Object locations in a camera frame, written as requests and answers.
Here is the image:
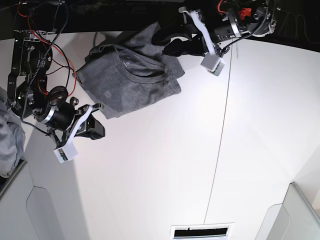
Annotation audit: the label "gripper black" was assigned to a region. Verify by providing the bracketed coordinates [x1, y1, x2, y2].
[37, 97, 106, 147]
[151, 6, 243, 57]

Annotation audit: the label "grey t-shirt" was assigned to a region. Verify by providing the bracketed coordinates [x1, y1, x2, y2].
[76, 22, 185, 119]

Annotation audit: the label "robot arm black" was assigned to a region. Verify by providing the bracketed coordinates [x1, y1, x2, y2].
[151, 0, 277, 57]
[7, 0, 105, 147]

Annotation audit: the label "grey cloth pile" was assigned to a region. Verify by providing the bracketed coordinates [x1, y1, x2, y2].
[0, 88, 26, 179]

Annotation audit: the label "left white bin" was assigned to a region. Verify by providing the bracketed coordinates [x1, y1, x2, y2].
[0, 161, 65, 240]

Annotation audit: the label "white bin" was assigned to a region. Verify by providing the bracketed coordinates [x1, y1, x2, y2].
[255, 182, 320, 240]
[0, 161, 65, 240]

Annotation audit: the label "right white bin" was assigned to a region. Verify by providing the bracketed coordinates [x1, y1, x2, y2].
[255, 182, 320, 240]

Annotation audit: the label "white cables on floor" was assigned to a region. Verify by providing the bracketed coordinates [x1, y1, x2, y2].
[274, 0, 320, 46]

